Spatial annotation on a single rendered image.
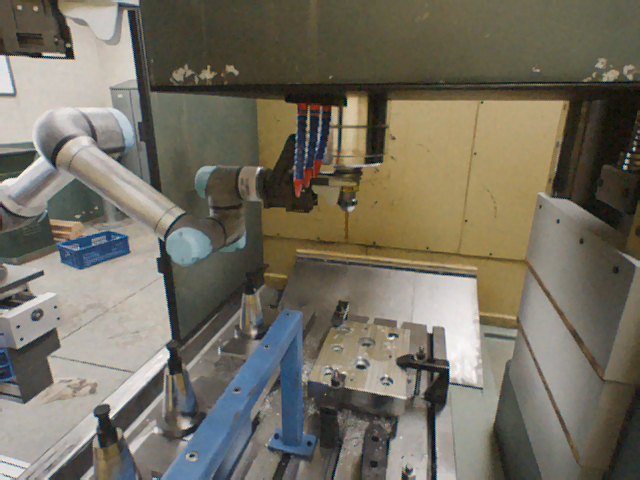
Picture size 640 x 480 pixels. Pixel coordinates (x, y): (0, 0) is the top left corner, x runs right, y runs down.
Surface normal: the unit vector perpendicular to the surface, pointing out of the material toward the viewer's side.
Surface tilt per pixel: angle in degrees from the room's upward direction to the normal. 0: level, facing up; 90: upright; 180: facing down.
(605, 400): 90
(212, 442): 0
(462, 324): 24
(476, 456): 0
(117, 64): 90
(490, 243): 90
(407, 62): 90
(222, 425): 0
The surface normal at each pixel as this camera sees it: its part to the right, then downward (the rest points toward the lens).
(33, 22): 0.26, 0.32
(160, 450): 0.00, -0.95
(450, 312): -0.10, -0.74
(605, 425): -0.26, 0.31
